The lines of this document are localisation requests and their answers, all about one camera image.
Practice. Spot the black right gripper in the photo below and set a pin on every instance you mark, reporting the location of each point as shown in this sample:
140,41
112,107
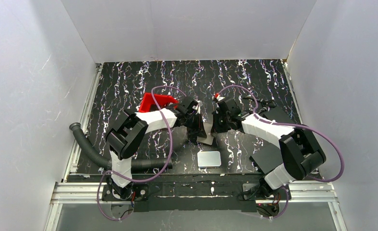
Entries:
219,122

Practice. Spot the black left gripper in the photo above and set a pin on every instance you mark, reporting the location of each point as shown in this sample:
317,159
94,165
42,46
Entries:
196,126

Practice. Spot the grey leather card holder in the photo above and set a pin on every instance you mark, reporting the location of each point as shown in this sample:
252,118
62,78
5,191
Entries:
208,140

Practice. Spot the silver metal tin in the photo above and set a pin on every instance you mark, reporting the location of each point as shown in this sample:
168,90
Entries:
208,159

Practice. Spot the red plastic bin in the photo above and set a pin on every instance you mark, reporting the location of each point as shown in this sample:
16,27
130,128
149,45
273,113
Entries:
148,102

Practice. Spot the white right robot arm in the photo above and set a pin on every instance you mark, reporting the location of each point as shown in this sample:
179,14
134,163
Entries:
300,151

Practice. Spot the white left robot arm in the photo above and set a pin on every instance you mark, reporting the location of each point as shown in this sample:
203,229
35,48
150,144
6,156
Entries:
127,133

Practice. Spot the black flat plate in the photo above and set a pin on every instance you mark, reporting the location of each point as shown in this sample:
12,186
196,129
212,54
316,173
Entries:
267,158
276,114

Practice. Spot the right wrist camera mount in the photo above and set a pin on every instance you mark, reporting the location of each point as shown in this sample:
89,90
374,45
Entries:
217,97

